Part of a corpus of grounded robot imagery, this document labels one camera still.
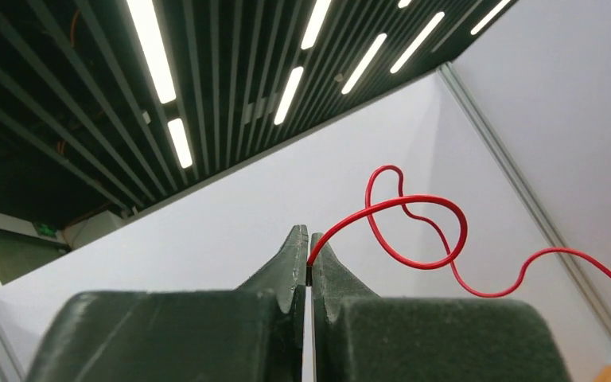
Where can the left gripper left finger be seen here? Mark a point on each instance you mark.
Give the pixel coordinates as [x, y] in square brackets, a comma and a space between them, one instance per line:
[253, 332]

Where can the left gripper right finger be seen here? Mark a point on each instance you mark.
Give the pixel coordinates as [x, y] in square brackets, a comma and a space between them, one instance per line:
[361, 336]

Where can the ceiling light strips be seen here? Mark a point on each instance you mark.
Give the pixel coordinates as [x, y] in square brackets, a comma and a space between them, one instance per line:
[238, 77]

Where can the aluminium frame post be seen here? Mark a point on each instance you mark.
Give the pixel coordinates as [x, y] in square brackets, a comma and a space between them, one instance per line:
[575, 272]

